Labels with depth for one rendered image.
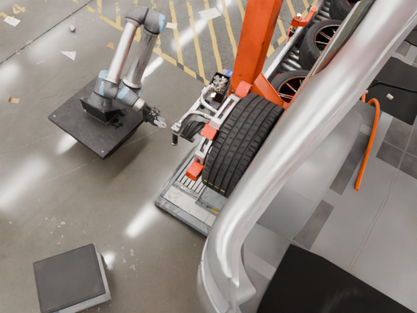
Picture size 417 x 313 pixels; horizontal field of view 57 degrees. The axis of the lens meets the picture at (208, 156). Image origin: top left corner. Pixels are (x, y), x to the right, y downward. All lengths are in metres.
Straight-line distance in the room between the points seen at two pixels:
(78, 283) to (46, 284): 0.20
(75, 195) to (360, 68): 2.38
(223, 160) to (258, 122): 0.29
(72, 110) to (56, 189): 0.65
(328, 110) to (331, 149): 0.50
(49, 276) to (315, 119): 1.94
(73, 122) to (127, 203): 0.78
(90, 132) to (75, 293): 1.21
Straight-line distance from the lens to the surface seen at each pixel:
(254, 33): 2.42
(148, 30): 2.79
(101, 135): 3.11
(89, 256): 2.69
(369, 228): 2.26
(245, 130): 2.09
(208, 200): 2.89
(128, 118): 3.16
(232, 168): 2.11
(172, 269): 2.96
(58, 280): 2.70
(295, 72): 3.36
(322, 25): 3.88
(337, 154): 1.95
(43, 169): 3.41
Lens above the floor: 2.89
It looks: 60 degrees down
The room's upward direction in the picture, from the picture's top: 10 degrees clockwise
